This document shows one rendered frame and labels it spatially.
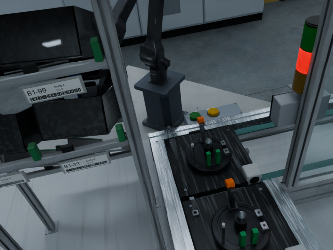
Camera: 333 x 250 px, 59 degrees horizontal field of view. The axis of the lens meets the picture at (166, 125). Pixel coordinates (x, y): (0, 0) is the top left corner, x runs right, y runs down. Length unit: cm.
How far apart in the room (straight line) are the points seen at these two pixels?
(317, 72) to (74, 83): 46
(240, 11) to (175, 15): 85
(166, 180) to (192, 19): 319
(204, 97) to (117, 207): 65
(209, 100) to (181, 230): 70
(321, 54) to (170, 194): 53
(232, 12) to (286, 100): 342
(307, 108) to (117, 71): 43
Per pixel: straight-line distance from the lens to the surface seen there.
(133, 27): 384
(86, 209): 104
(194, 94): 139
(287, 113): 74
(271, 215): 84
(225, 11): 406
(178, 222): 83
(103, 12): 42
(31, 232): 107
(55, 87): 46
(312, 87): 68
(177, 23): 392
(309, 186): 95
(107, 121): 57
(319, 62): 65
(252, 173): 89
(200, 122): 93
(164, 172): 94
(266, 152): 105
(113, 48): 43
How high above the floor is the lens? 167
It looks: 41 degrees down
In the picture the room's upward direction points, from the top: 8 degrees counter-clockwise
